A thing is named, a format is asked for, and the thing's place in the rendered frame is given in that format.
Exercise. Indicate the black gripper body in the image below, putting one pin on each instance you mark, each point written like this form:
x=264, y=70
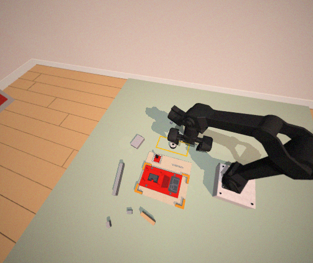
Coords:
x=206, y=142

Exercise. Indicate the beige flat slab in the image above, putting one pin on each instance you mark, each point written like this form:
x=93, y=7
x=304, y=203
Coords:
x=172, y=165

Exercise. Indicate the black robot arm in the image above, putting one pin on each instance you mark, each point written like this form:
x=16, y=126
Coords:
x=293, y=159

